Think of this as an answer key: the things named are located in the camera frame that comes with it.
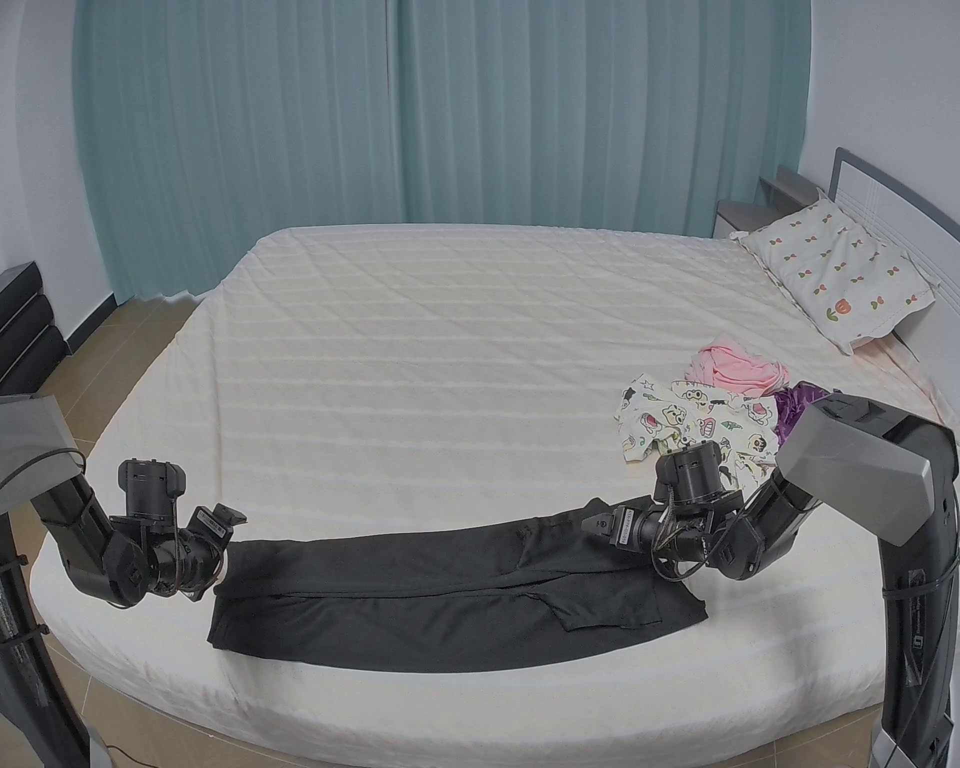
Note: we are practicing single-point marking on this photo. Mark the grey bedside table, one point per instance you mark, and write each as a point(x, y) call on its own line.
point(742, 210)

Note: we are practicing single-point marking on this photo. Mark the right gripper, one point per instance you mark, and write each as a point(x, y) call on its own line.
point(636, 531)

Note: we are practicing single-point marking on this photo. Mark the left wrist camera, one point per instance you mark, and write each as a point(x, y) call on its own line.
point(232, 516)

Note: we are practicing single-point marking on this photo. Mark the purple garment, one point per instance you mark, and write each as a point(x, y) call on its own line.
point(795, 405)

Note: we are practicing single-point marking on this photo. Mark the bed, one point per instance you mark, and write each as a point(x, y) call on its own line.
point(450, 337)

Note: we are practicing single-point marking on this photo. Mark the white printed pillow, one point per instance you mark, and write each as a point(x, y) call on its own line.
point(840, 270)

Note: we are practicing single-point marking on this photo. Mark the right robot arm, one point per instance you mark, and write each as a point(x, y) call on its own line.
point(855, 465)

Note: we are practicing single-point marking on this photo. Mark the black chest of drawers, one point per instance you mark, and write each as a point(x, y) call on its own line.
point(26, 322)

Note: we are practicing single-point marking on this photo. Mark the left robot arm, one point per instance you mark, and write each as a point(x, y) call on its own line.
point(75, 525)

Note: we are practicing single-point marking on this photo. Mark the pink garment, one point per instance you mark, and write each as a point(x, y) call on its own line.
point(739, 367)

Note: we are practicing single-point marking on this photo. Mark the white printed pyjama top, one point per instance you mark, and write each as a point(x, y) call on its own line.
point(697, 420)

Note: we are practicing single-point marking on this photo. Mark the blue-green curtain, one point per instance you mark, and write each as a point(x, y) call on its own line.
point(300, 112)

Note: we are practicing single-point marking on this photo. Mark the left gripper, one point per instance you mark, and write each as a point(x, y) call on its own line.
point(208, 544)

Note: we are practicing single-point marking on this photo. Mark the black T-shirt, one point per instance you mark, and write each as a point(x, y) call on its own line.
point(420, 592)

